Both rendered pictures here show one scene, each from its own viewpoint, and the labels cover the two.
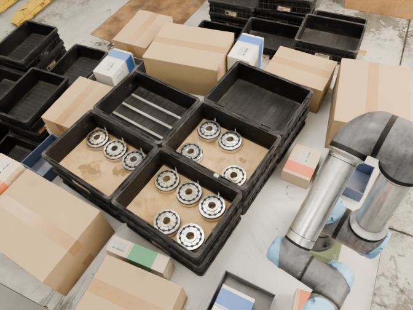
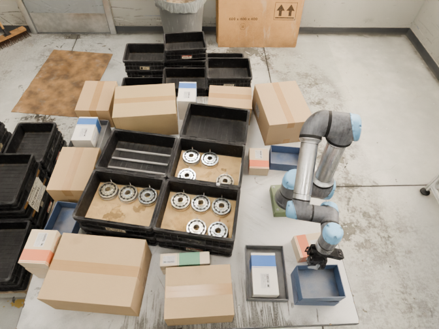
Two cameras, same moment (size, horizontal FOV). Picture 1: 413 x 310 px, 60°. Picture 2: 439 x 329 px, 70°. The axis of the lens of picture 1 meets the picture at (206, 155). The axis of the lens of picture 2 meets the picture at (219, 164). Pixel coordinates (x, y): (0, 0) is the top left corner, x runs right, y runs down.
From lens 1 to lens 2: 53 cm
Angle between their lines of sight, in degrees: 20
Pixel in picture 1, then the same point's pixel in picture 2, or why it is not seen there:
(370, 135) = (323, 125)
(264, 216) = (250, 202)
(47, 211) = (102, 257)
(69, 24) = not seen: outside the picture
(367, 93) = (280, 102)
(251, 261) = (256, 233)
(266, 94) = (216, 121)
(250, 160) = (228, 168)
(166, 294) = (223, 273)
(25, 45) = not seen: outside the picture
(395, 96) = (296, 100)
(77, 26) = not seen: outside the picture
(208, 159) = (200, 177)
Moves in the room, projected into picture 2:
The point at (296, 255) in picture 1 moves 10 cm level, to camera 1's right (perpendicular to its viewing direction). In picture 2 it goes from (305, 207) to (323, 196)
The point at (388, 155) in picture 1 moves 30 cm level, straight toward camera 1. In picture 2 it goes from (334, 132) to (336, 192)
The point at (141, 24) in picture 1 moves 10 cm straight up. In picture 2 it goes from (93, 92) to (88, 80)
